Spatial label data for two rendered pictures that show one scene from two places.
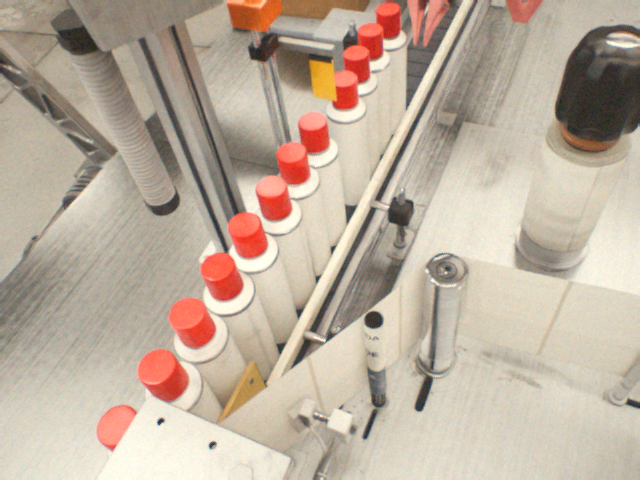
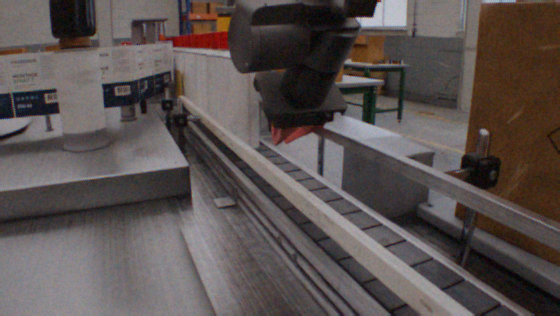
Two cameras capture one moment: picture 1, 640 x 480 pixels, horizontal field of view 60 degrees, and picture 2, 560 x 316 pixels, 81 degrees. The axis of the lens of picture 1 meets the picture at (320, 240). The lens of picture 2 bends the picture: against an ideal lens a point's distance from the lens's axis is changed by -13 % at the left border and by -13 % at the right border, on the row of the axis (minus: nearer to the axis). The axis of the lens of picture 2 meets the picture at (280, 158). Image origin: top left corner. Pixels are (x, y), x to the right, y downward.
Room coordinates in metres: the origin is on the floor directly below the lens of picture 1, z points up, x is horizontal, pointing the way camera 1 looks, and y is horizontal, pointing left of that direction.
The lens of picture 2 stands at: (1.09, -0.63, 1.07)
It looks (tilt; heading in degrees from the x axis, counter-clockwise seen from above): 18 degrees down; 124
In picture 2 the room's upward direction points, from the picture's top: straight up
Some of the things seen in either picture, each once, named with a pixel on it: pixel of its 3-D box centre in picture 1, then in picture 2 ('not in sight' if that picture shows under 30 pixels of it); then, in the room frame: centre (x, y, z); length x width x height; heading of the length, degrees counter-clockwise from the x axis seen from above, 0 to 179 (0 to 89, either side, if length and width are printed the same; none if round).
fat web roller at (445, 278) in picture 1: (440, 320); (125, 82); (0.27, -0.11, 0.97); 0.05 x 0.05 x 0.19
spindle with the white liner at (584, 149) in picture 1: (579, 159); (77, 68); (0.41, -0.30, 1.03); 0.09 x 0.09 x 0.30
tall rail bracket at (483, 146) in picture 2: not in sight; (458, 216); (1.06, -0.29, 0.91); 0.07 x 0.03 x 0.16; 58
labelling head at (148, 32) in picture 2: not in sight; (153, 60); (0.08, 0.13, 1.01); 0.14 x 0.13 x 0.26; 148
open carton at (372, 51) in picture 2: not in sight; (365, 48); (-0.84, 4.24, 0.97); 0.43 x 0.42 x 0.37; 62
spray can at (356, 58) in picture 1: (360, 117); (228, 84); (0.60, -0.08, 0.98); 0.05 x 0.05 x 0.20
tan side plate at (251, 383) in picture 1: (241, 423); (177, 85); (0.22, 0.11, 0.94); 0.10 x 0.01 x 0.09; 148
